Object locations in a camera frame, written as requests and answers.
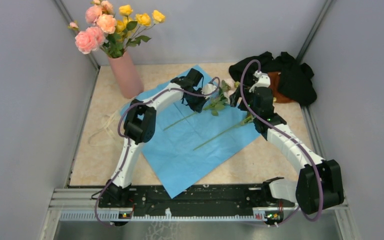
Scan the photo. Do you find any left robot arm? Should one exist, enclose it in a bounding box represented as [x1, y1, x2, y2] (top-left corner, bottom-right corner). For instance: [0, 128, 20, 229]
[99, 68, 220, 207]

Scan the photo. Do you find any pale pink rose stem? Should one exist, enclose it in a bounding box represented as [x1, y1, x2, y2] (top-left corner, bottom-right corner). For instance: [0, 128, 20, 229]
[162, 77, 238, 132]

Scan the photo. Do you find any cream ribbon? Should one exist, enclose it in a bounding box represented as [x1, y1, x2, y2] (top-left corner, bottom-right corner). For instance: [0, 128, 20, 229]
[87, 110, 123, 150]

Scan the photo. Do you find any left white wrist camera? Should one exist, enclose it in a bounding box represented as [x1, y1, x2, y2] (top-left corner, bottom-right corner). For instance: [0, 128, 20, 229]
[201, 83, 218, 99]

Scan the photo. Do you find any pink rose in vase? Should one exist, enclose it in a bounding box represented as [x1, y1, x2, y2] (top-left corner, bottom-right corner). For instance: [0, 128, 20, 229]
[68, 21, 105, 55]

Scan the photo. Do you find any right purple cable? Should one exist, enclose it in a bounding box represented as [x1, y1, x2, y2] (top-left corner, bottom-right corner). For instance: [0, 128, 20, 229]
[239, 59, 325, 228]

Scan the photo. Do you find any black cloth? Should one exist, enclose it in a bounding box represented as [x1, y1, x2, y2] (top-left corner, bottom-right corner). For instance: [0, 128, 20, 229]
[228, 51, 317, 106]

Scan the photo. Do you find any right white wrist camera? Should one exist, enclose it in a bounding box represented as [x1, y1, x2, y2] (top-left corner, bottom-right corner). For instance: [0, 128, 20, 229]
[249, 70, 271, 93]

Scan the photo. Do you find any pink double rose stem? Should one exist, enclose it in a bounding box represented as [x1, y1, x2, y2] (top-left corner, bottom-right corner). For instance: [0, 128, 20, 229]
[85, 0, 126, 59]

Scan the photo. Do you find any brown cloth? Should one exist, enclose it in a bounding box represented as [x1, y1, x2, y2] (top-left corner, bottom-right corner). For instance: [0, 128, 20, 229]
[267, 71, 294, 104]

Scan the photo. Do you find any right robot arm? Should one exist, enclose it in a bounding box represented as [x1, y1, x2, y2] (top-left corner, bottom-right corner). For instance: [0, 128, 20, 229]
[228, 87, 345, 215]

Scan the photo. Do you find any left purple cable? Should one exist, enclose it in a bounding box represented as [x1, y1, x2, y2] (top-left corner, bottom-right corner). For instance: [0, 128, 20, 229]
[94, 76, 221, 229]

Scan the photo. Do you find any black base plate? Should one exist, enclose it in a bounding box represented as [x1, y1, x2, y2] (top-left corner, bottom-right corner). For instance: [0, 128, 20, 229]
[91, 183, 295, 217]

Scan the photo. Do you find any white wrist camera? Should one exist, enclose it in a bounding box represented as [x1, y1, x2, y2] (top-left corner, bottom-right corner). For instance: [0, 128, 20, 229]
[201, 83, 218, 99]
[249, 70, 271, 93]

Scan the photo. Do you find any yellow rose stem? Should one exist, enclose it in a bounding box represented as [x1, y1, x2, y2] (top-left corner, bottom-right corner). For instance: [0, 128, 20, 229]
[115, 4, 166, 51]

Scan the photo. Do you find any pink ceramic vase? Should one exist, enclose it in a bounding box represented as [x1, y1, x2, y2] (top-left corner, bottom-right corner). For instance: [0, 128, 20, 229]
[108, 52, 144, 99]

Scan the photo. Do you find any peach rose stem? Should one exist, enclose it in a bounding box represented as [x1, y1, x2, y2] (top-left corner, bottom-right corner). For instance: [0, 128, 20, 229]
[193, 113, 254, 151]

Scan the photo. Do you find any purple cable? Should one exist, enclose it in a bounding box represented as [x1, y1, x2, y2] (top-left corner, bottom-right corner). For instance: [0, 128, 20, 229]
[239, 59, 325, 228]
[94, 76, 221, 229]

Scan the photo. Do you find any aluminium frame rail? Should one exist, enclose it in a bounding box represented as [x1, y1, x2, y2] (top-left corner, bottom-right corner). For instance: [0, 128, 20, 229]
[39, 188, 361, 240]

